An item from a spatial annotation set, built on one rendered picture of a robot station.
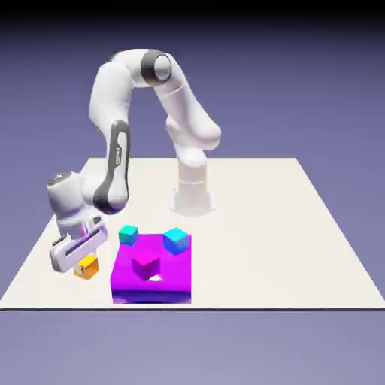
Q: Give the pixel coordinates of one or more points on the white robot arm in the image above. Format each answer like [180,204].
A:
[109,99]

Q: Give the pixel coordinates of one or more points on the small teal cube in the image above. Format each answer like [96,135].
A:
[128,234]

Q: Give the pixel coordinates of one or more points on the small purple cube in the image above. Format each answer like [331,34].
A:
[146,266]

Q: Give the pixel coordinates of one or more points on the small blue cube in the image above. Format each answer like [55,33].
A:
[177,240]

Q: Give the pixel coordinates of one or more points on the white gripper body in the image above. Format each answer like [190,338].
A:
[75,249]

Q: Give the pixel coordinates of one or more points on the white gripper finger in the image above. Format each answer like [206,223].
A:
[78,268]

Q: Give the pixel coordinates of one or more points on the small orange cube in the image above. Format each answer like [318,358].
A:
[88,267]

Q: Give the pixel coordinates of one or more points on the large magenta box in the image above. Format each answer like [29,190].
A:
[168,270]

